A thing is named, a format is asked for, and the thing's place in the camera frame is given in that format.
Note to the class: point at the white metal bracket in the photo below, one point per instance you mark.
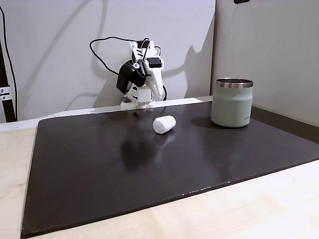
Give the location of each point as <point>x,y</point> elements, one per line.
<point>4,93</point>

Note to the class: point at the black oval camera box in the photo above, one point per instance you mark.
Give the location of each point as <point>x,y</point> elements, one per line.
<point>127,77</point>

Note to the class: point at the black stand pole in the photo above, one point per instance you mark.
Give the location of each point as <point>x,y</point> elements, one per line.
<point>6,109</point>

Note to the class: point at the white gauze roll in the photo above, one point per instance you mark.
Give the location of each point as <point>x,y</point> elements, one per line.
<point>164,124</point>

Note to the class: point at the pale green steel-rimmed cup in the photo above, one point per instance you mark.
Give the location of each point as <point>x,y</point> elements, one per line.
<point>231,107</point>

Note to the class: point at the black table mat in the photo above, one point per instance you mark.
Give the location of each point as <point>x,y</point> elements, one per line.
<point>99,174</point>

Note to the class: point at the black wall fixture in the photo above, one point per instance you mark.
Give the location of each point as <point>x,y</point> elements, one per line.
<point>241,1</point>

